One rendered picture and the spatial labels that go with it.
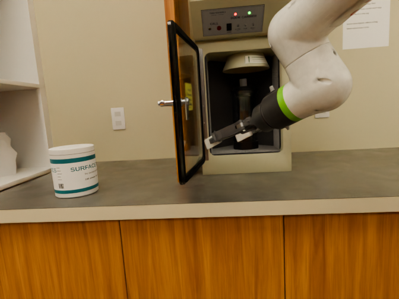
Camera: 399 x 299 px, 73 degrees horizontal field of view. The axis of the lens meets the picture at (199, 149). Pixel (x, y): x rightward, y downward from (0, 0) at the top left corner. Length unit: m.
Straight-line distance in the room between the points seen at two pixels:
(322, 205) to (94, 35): 1.31
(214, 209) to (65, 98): 1.13
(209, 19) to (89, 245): 0.77
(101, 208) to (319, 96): 0.59
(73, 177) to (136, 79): 0.74
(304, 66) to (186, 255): 0.56
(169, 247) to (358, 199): 0.51
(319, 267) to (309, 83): 0.50
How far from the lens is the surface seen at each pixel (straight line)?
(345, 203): 0.77
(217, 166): 0.99
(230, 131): 0.71
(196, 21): 0.94
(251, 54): 1.02
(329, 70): 0.59
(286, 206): 0.73
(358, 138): 1.57
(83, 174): 0.89
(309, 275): 0.86
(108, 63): 1.52
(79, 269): 0.92
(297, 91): 0.61
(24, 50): 1.74
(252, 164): 0.99
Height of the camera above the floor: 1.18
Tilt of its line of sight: 8 degrees down
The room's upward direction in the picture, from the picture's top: 4 degrees counter-clockwise
